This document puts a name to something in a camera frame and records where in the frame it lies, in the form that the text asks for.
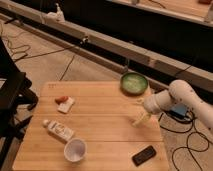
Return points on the blue power box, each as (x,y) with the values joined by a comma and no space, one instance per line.
(179,111)

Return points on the green ceramic bowl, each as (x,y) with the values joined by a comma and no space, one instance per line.
(133,83)

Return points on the black chair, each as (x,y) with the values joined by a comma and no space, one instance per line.
(15,91)

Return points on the white lotion tube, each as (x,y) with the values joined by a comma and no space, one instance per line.
(58,130)

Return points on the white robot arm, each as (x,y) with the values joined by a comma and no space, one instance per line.
(178,92)

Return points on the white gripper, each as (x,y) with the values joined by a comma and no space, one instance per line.
(154,104)

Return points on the black mobile phone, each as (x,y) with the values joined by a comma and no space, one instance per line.
(144,155)

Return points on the small orange sausage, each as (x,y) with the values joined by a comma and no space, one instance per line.
(61,99)

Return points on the long wooden beam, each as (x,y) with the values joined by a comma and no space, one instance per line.
(193,75)

